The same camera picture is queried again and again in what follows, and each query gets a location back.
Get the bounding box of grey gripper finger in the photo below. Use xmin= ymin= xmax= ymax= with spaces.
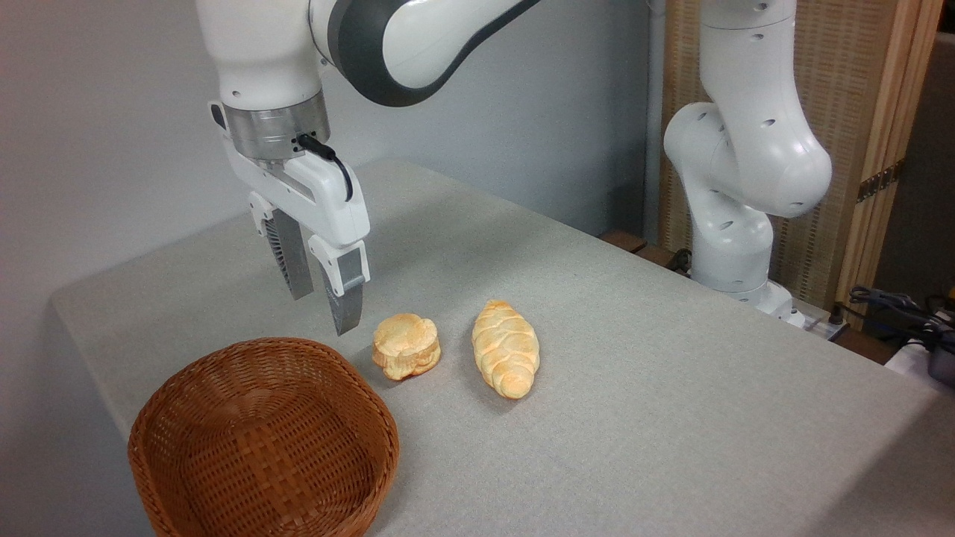
xmin=308 ymin=235 xmax=371 ymax=337
xmin=248 ymin=191 xmax=316 ymax=301

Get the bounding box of black cable bundle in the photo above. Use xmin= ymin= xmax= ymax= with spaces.
xmin=848 ymin=286 xmax=955 ymax=353

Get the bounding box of brown wooden base board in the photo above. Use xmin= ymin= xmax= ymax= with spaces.
xmin=597 ymin=230 xmax=696 ymax=278

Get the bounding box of long braided bread loaf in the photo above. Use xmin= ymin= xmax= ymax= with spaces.
xmin=471 ymin=299 xmax=541 ymax=401

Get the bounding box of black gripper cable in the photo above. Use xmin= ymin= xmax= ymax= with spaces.
xmin=298 ymin=134 xmax=354 ymax=204

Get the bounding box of round orange bread roll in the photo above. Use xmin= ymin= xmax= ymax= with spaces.
xmin=372 ymin=313 xmax=442 ymax=382

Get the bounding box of brown wicker basket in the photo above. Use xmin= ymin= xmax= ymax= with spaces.
xmin=127 ymin=337 xmax=401 ymax=537

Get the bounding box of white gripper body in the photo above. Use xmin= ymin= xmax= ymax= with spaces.
xmin=209 ymin=101 xmax=372 ymax=251

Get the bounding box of wooden folding screen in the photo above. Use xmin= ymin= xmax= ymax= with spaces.
xmin=660 ymin=0 xmax=945 ymax=323

